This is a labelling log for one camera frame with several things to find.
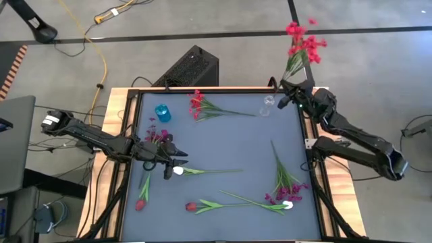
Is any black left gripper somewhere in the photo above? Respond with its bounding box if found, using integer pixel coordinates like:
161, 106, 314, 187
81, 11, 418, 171
132, 133, 189, 181

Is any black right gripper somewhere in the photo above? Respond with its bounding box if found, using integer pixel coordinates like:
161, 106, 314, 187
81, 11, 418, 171
277, 78, 318, 112

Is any white artificial tulip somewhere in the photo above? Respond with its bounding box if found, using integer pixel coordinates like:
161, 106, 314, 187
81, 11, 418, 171
218, 189, 294, 216
172, 165, 244, 177

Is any purple artificial flower bunch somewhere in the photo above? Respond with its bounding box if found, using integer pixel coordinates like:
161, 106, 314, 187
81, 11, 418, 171
264, 140, 311, 206
144, 117, 170, 144

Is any red artificial flower bunch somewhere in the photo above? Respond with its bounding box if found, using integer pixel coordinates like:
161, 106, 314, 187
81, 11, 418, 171
188, 89, 257, 123
281, 17, 328, 82

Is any red artificial tulip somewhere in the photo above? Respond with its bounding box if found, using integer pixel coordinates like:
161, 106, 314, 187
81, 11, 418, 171
134, 171, 152, 212
184, 198, 257, 215

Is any clear textured glass vase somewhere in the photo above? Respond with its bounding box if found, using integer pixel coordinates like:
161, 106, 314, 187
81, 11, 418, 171
259, 94, 276, 117

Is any blue glass vase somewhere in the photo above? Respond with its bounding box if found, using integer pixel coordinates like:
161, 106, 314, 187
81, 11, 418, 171
154, 103, 172, 124

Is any blue-grey table mat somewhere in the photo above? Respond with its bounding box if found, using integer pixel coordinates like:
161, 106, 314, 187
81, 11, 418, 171
120, 91, 322, 241

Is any black speaker box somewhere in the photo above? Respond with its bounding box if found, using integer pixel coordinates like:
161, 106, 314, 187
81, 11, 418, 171
151, 45, 220, 88

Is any black base beam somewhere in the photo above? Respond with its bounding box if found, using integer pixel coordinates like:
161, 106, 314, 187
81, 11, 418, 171
22, 167, 88, 200

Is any grey stand leg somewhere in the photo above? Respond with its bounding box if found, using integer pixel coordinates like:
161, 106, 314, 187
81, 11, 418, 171
400, 118, 432, 138

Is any grey power adapter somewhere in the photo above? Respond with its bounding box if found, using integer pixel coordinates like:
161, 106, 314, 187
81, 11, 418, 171
33, 200, 68, 234

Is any phone with blue screen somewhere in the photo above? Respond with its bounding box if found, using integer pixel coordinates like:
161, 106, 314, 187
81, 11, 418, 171
0, 117, 14, 134

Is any orange black striped ramp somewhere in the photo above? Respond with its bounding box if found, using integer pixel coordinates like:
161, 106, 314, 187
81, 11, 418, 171
0, 44, 28, 101

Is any black stand foot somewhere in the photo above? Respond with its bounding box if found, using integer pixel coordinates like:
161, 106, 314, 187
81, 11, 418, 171
5, 0, 59, 45

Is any black aluminium table frame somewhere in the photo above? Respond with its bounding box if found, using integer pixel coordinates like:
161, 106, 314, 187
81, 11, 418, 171
77, 86, 367, 243

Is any yellow floor cable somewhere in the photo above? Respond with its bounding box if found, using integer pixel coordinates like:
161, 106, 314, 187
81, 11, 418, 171
57, 0, 109, 117

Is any black floor cable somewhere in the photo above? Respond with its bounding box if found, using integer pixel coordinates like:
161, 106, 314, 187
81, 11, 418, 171
53, 16, 102, 58

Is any yellow extension cord plug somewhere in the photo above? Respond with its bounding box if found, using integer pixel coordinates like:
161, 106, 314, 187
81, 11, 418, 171
93, 0, 136, 25

